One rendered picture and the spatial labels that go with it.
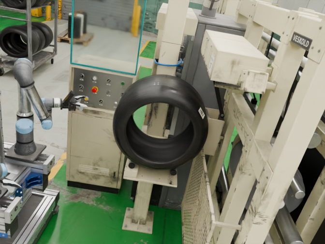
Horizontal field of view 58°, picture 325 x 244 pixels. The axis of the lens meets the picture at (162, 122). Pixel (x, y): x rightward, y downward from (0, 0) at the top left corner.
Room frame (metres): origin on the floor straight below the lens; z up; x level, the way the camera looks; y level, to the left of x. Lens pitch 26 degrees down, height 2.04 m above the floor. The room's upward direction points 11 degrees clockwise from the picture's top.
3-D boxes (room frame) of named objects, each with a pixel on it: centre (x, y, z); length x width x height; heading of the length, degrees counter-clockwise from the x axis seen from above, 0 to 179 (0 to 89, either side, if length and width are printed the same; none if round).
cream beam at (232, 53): (1.66, -0.29, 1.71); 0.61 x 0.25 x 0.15; 3
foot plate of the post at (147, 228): (2.03, 0.04, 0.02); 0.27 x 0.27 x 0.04; 3
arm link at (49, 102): (1.98, 0.89, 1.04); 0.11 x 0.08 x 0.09; 115
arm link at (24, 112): (1.92, 1.02, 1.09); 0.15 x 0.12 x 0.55; 25
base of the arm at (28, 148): (1.79, 0.96, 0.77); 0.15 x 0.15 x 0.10
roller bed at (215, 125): (2.01, -0.36, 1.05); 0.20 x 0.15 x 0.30; 3
